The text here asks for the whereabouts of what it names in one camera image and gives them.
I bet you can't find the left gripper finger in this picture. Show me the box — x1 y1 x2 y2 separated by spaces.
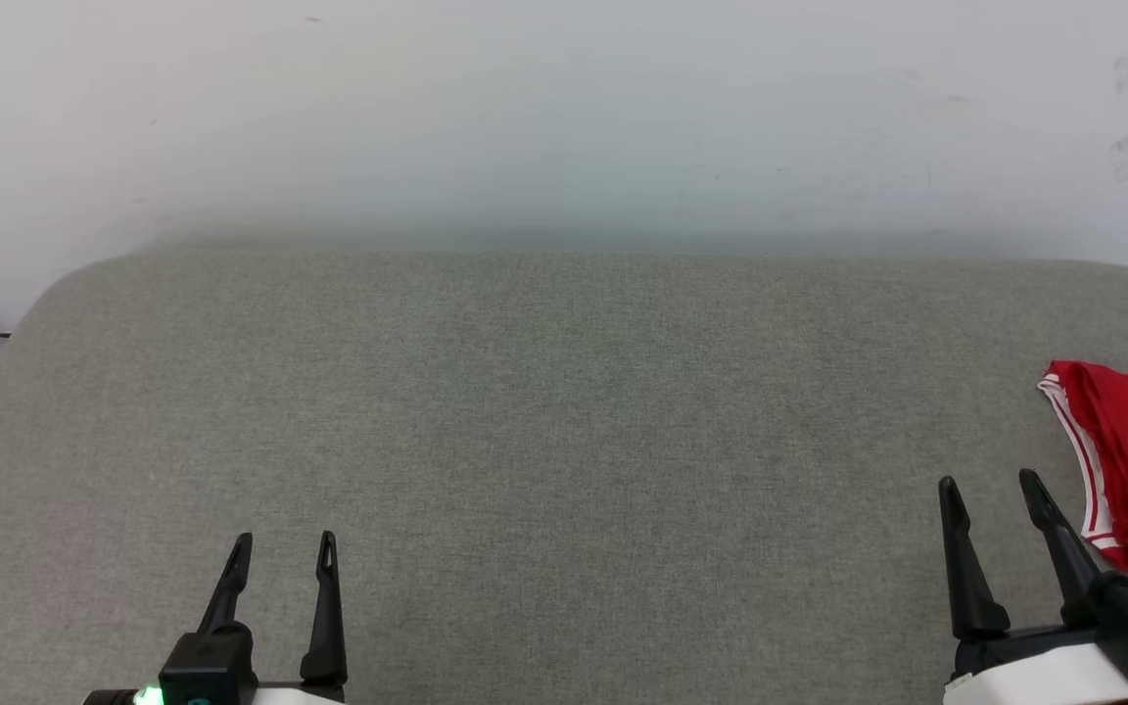
300 532 349 684
197 534 255 637

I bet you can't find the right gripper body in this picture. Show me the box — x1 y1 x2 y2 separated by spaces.
944 627 1128 705

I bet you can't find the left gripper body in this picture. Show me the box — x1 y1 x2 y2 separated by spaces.
82 682 350 705

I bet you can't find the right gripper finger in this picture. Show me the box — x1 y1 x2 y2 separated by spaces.
938 477 1011 643
1019 468 1128 629

